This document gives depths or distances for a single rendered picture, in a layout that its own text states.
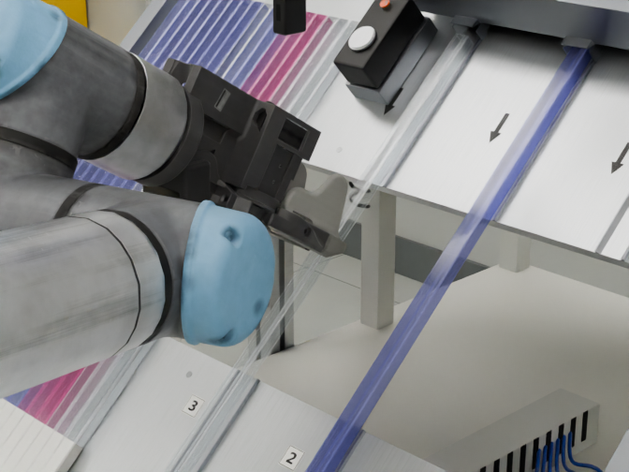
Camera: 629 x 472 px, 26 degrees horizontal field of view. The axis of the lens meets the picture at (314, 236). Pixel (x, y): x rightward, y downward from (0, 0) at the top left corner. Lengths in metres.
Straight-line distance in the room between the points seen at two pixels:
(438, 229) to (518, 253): 1.55
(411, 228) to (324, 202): 2.45
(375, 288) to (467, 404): 0.22
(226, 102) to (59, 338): 0.33
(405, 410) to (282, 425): 0.50
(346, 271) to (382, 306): 1.86
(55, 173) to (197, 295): 0.15
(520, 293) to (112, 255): 1.17
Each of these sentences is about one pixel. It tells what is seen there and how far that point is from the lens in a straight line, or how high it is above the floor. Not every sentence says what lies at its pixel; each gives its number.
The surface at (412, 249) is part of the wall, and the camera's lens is 3.45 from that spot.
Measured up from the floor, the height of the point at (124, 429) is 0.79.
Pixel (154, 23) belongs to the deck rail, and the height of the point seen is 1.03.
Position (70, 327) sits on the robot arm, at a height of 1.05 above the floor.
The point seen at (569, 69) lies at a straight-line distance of 1.04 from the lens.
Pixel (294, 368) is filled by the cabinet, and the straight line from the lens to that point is 1.57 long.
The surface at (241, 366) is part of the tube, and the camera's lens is 1.02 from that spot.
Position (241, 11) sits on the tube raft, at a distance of 1.28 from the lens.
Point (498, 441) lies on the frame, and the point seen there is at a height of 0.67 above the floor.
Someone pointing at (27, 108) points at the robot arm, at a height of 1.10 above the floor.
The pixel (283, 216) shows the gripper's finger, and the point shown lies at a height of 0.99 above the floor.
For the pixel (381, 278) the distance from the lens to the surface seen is 1.64.
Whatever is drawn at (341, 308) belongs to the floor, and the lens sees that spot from 3.29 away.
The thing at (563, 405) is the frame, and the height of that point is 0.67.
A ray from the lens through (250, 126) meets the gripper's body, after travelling 0.94.
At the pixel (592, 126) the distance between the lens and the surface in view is 1.01.
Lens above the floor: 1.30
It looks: 20 degrees down
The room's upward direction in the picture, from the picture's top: straight up
